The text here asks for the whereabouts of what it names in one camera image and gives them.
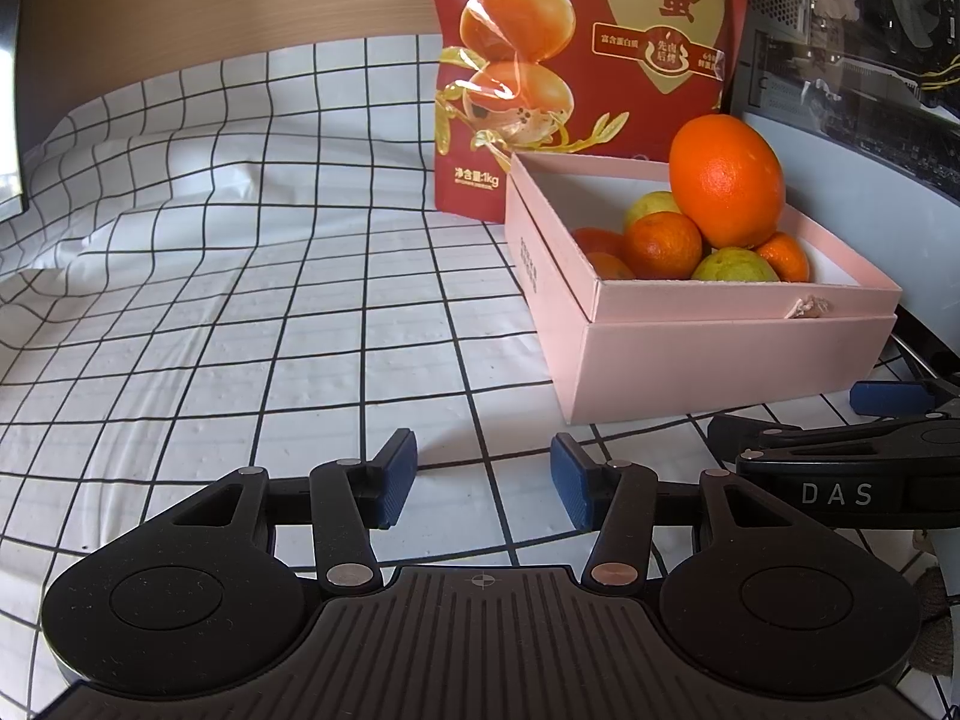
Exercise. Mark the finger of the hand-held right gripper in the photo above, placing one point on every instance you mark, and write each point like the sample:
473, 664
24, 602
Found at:
787, 442
892, 397

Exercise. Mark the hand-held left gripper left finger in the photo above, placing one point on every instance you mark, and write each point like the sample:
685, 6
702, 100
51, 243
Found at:
396, 476

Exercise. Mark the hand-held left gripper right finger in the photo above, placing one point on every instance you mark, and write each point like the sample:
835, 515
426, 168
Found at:
571, 484

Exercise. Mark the pink cardboard box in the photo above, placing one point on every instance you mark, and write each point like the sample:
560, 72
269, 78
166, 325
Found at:
712, 360

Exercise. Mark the small orange mandarin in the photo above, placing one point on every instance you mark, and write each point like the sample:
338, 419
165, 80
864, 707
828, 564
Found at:
607, 268
785, 256
664, 246
595, 240

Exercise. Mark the yellow-green lemon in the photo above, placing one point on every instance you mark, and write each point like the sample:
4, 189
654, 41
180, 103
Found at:
731, 267
649, 207

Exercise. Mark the large orange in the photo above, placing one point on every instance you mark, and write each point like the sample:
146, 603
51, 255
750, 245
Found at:
726, 180

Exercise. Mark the person's right forearm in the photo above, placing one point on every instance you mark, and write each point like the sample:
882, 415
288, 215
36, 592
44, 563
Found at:
939, 619

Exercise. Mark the glass-sided computer case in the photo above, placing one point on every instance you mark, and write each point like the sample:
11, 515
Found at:
862, 165

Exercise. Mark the white black-grid tablecloth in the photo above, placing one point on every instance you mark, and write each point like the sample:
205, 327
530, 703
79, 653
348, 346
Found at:
225, 240

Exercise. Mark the red snack bag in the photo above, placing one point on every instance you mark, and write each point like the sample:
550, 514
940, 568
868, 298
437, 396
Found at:
637, 112

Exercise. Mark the dark monitor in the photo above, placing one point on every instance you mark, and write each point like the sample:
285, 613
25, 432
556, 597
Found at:
9, 90

